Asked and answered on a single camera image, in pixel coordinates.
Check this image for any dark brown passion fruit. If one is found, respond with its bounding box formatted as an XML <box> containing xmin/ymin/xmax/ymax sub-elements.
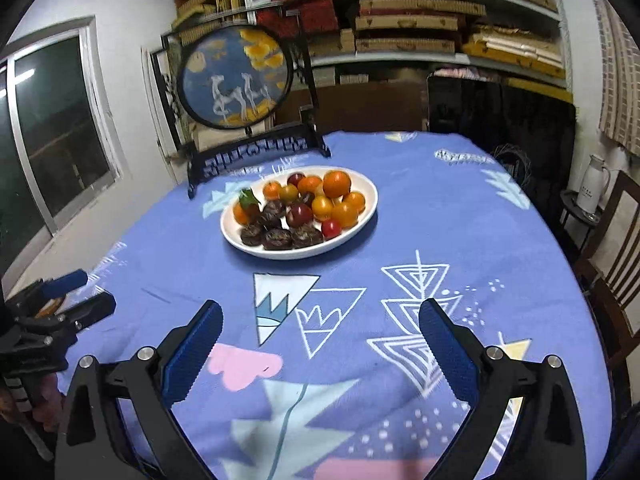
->
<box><xmin>262</xmin><ymin>229</ymin><xmax>293</xmax><ymax>250</ymax></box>

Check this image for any purple red plum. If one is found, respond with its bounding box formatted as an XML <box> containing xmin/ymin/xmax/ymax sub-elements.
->
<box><xmin>285</xmin><ymin>203</ymin><xmax>314</xmax><ymax>229</ymax></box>

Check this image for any large orange mandarin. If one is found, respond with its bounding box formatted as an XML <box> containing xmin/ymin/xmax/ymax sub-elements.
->
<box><xmin>322</xmin><ymin>170</ymin><xmax>352</xmax><ymax>200</ymax></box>

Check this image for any dark red plum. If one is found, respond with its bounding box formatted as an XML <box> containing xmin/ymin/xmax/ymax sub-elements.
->
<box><xmin>286</xmin><ymin>172</ymin><xmax>305</xmax><ymax>188</ymax></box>

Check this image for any left hand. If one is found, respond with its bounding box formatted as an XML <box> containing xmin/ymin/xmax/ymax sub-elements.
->
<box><xmin>0</xmin><ymin>374</ymin><xmax>65</xmax><ymax>432</ymax></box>

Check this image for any aluminium sliding window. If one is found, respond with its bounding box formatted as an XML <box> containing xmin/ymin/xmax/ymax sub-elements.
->
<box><xmin>1</xmin><ymin>16</ymin><xmax>122</xmax><ymax>288</ymax></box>

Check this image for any wooden chair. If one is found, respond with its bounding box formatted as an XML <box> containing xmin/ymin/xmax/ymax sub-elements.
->
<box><xmin>574</xmin><ymin>171</ymin><xmax>639</xmax><ymax>370</ymax></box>

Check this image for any small orange mandarin front left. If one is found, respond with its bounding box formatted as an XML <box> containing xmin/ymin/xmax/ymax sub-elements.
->
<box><xmin>232</xmin><ymin>202</ymin><xmax>260</xmax><ymax>226</ymax></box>

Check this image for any blue patterned tablecloth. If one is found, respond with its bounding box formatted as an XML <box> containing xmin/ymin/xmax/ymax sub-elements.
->
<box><xmin>67</xmin><ymin>132</ymin><xmax>612</xmax><ymax>479</ymax></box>

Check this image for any orange mandarin far left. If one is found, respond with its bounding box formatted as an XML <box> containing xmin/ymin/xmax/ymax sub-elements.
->
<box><xmin>262</xmin><ymin>181</ymin><xmax>282</xmax><ymax>200</ymax></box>

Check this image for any yellow small fruit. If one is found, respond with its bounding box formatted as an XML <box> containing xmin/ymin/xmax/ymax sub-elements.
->
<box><xmin>279</xmin><ymin>184</ymin><xmax>299</xmax><ymax>204</ymax></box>

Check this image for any orange mandarin centre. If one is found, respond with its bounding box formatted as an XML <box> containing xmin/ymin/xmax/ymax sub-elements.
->
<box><xmin>297</xmin><ymin>174</ymin><xmax>323</xmax><ymax>196</ymax></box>

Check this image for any pale yellow round fruit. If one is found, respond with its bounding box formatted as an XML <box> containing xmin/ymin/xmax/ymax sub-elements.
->
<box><xmin>311</xmin><ymin>195</ymin><xmax>334</xmax><ymax>222</ymax></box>

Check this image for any white thermos jug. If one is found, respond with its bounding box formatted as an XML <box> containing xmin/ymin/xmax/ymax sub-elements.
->
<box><xmin>576</xmin><ymin>154</ymin><xmax>611</xmax><ymax>214</ymax></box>

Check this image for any red tomato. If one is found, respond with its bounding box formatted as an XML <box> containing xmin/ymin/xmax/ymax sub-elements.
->
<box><xmin>321</xmin><ymin>219</ymin><xmax>343</xmax><ymax>240</ymax></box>

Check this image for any round deer embroidery screen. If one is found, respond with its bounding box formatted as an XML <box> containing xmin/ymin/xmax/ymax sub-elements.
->
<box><xmin>150</xmin><ymin>21</ymin><xmax>331</xmax><ymax>198</ymax></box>

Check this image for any orange mandarin near plate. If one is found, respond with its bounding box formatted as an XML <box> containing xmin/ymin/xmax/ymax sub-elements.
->
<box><xmin>331</xmin><ymin>203</ymin><xmax>359</xmax><ymax>230</ymax></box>

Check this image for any orange mandarin right middle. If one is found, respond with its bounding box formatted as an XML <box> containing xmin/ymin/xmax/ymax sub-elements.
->
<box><xmin>342</xmin><ymin>192</ymin><xmax>367</xmax><ymax>214</ymax></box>

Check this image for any white oval plate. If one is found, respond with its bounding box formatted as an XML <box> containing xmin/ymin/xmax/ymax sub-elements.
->
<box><xmin>220</xmin><ymin>166</ymin><xmax>378</xmax><ymax>260</ymax></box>

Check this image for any checkered curtain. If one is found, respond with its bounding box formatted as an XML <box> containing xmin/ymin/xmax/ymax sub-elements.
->
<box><xmin>593</xmin><ymin>0</ymin><xmax>640</xmax><ymax>157</ymax></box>

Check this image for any white metal storage shelf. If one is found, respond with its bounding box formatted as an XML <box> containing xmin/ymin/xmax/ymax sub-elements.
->
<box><xmin>171</xmin><ymin>0</ymin><xmax>566</xmax><ymax>88</ymax></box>

